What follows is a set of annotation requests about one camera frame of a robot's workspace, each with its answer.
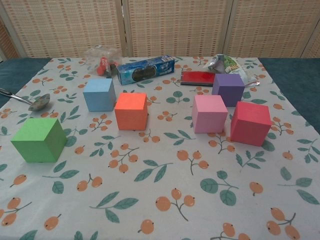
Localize clear bag red contents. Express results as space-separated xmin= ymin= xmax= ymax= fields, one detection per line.
xmin=84 ymin=44 xmax=123 ymax=77

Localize bamboo folding screen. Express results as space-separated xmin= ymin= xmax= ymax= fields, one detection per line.
xmin=0 ymin=0 xmax=320 ymax=60

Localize floral fruit print tablecloth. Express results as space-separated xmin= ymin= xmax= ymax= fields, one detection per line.
xmin=0 ymin=56 xmax=320 ymax=240

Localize blue cookie box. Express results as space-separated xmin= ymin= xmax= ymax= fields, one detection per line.
xmin=116 ymin=55 xmax=176 ymax=86

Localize green foam block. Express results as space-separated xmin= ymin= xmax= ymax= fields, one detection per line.
xmin=10 ymin=117 xmax=68 ymax=164

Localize flat red case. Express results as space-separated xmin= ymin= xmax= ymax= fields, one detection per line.
xmin=180 ymin=70 xmax=217 ymax=87

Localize purple foam block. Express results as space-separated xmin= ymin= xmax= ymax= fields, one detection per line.
xmin=211 ymin=73 xmax=246 ymax=108

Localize light blue foam block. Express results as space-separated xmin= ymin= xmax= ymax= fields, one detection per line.
xmin=82 ymin=78 xmax=117 ymax=113

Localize pink foam block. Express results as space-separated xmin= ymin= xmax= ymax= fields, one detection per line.
xmin=191 ymin=94 xmax=229 ymax=134

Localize orange foam block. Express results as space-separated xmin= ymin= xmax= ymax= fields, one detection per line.
xmin=114 ymin=92 xmax=148 ymax=131

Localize crumpled green white snack packet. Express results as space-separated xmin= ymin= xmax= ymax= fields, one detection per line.
xmin=207 ymin=53 xmax=261 ymax=87

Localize metal ladle black handle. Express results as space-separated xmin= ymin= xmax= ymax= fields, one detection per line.
xmin=0 ymin=87 xmax=52 ymax=112

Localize magenta red foam block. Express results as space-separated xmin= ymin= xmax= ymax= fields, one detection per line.
xmin=229 ymin=100 xmax=273 ymax=146

